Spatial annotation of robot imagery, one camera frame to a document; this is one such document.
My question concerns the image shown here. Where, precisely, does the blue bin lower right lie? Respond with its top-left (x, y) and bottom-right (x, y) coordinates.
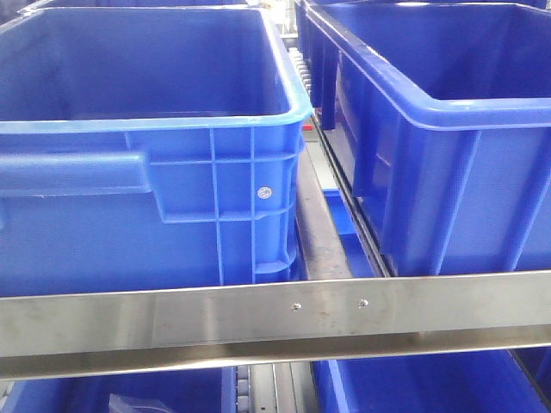
top-left (313, 350), bottom-right (550, 412)

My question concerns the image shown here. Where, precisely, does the stainless steel shelf rail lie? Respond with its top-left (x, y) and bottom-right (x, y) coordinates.
top-left (1, 271), bottom-right (550, 379)

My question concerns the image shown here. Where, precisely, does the large blue crate right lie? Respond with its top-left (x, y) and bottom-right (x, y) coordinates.
top-left (305, 2), bottom-right (550, 276)

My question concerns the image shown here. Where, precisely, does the blue bin lower left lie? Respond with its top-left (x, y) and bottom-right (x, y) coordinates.
top-left (1, 367), bottom-right (237, 412)

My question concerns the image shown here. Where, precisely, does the large blue crate left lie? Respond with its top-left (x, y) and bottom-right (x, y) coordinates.
top-left (1, 7), bottom-right (312, 297)

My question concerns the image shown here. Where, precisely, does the large blue crate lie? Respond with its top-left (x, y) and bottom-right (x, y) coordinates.
top-left (305, 2), bottom-right (550, 276)
top-left (1, 7), bottom-right (312, 297)

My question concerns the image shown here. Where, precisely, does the steel roller divider rail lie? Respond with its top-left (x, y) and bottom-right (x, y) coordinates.
top-left (279, 34), bottom-right (393, 280)

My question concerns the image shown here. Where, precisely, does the blue bin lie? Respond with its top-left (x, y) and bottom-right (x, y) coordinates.
top-left (1, 367), bottom-right (237, 412)
top-left (313, 350), bottom-right (550, 412)

